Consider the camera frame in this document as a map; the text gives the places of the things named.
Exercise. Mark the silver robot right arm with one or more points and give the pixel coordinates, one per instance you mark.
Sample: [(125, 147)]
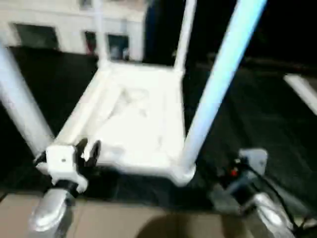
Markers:
[(262, 213)]

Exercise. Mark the black work mat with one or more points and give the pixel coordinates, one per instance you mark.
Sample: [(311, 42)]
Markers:
[(257, 129)]

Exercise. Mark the small red bottle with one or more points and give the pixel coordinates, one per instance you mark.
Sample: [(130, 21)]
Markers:
[(90, 43)]

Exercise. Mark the long black bar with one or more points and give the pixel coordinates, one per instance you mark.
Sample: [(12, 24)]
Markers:
[(257, 64)]

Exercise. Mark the white glass-door cabinet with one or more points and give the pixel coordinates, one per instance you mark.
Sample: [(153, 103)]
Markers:
[(59, 22)]

